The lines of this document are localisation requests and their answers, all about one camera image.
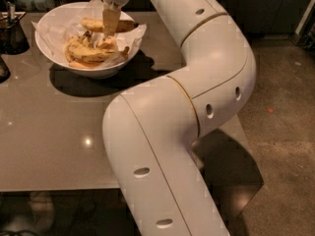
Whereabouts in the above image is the white paper liner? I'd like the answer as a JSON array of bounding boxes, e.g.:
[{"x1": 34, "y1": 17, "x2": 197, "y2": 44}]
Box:
[{"x1": 31, "y1": 0, "x2": 148, "y2": 69}]

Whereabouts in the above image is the dark round object at left edge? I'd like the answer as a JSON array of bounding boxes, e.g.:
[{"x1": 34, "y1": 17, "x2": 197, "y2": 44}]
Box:
[{"x1": 0, "y1": 56, "x2": 11, "y2": 83}]

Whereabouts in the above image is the ripe banana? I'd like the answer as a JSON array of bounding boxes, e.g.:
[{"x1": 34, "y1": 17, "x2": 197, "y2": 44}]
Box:
[
  {"x1": 66, "y1": 42, "x2": 115, "y2": 62},
  {"x1": 81, "y1": 18, "x2": 139, "y2": 32}
]

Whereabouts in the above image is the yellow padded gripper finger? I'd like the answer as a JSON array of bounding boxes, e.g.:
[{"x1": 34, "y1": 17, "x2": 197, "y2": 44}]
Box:
[{"x1": 102, "y1": 9, "x2": 121, "y2": 36}]

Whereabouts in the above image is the back small banana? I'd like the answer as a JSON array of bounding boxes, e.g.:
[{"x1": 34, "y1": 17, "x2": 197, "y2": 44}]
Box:
[{"x1": 78, "y1": 30, "x2": 94, "y2": 48}]

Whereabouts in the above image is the white ceramic bowl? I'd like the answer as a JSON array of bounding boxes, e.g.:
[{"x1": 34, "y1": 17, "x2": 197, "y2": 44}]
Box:
[{"x1": 33, "y1": 2, "x2": 141, "y2": 81}]

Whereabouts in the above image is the black mesh utensil holder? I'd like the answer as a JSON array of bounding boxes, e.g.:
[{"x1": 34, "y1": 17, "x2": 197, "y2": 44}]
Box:
[{"x1": 0, "y1": 2, "x2": 30, "y2": 55}]

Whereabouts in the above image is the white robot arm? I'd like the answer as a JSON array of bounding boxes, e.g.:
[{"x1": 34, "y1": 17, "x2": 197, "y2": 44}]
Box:
[{"x1": 102, "y1": 0, "x2": 256, "y2": 236}]

